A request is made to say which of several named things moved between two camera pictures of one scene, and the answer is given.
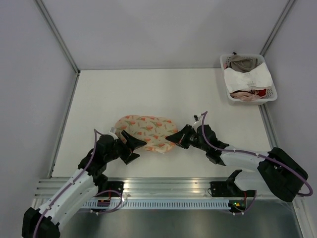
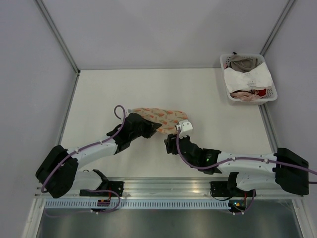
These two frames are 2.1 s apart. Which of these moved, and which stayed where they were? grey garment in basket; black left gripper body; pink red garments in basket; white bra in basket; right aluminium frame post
Moved: black left gripper body
Stayed: white bra in basket; grey garment in basket; right aluminium frame post; pink red garments in basket
